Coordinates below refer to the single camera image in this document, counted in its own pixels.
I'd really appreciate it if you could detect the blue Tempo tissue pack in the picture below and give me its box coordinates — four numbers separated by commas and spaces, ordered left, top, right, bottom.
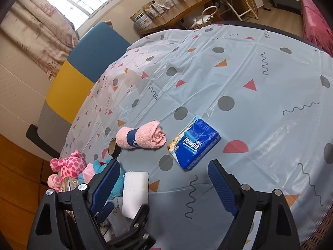
167, 116, 221, 171

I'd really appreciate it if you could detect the small blue plush bear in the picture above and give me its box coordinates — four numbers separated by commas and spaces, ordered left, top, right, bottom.
78, 159, 111, 184

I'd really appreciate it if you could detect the gold ornate tissue box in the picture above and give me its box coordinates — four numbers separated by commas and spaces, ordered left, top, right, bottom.
60, 177, 79, 192

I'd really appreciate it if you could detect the pink spotted plush toy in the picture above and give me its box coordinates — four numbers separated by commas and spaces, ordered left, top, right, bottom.
47, 150, 87, 192

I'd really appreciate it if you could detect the small tape roll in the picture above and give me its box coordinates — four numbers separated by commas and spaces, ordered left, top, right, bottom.
108, 138, 122, 160

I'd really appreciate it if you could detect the pink rolled towel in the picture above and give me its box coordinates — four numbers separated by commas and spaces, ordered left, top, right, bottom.
115, 120, 167, 150

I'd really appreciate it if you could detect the patterned light blue tablecloth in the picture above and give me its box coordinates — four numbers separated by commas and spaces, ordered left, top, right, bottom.
61, 24, 332, 249

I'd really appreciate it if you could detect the multicolour fabric chair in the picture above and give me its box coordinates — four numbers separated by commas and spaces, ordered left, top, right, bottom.
26, 21, 130, 158

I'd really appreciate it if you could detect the beige patterned curtain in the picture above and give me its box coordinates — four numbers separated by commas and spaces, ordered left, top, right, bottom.
1, 0, 79, 81

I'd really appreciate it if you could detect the white tin can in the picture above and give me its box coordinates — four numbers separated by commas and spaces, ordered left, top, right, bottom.
130, 10, 152, 30

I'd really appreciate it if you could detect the wooden side table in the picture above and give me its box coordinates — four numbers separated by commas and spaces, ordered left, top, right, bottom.
138, 0, 211, 37

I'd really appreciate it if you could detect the pink bed cover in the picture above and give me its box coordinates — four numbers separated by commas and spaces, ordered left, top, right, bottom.
300, 0, 333, 56

